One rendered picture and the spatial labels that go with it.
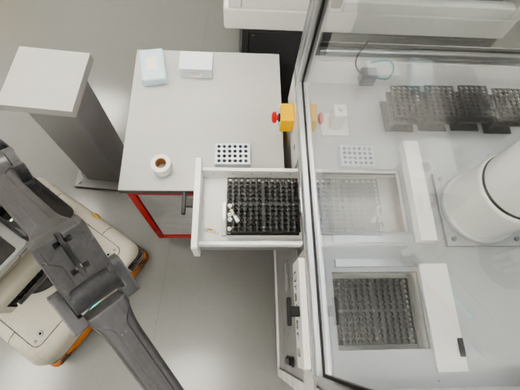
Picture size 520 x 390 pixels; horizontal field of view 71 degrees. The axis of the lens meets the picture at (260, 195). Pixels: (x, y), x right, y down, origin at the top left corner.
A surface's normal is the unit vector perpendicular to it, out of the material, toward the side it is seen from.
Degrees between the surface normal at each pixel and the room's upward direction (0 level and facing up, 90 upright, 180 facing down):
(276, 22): 90
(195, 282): 0
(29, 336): 0
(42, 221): 34
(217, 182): 0
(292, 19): 90
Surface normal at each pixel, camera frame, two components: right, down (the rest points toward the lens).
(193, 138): 0.07, -0.37
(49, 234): -0.13, -0.80
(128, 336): 0.57, -0.11
